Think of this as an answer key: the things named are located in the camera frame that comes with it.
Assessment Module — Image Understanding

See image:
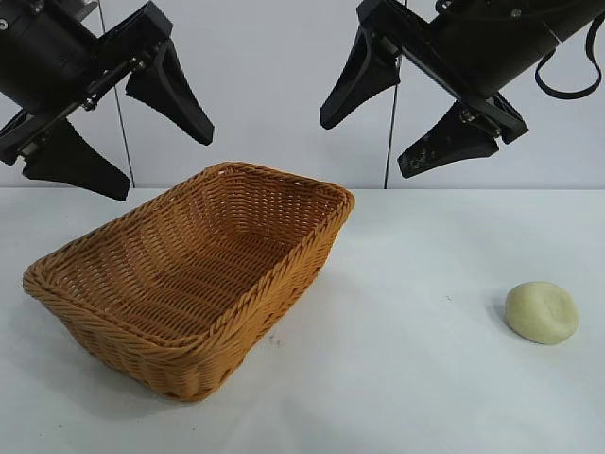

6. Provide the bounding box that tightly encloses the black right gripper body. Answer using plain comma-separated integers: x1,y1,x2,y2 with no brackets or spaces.
355,0,563,144

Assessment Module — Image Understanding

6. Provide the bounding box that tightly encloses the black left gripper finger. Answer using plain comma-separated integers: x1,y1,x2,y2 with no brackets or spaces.
124,41,216,148
21,115,132,201

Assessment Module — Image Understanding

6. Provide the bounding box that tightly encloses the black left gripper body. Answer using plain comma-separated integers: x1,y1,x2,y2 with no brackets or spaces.
0,0,173,166

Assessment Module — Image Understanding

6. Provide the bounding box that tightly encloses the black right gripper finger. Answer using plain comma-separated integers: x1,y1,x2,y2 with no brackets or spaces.
396,99,501,180
319,26,402,131

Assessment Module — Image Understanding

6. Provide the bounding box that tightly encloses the brown woven wicker basket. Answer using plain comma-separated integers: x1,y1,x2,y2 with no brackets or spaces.
22,161,356,402

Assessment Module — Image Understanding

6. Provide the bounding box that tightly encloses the pale yellow egg yolk pastry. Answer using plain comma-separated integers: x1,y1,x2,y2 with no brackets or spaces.
504,280,580,345

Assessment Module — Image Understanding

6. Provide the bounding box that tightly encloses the black ribbed cable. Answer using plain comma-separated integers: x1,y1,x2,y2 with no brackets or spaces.
534,11,604,100

